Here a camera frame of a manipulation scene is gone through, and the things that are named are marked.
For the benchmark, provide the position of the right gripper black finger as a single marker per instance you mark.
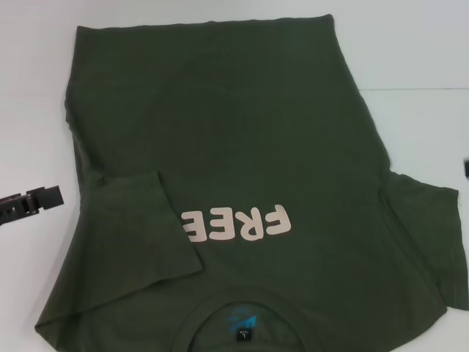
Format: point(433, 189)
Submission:
point(466, 168)

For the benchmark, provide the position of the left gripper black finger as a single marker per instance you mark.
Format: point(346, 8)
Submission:
point(47, 204)
point(44, 193)

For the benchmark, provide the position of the dark green FREE t-shirt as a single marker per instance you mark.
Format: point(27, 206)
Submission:
point(238, 128)

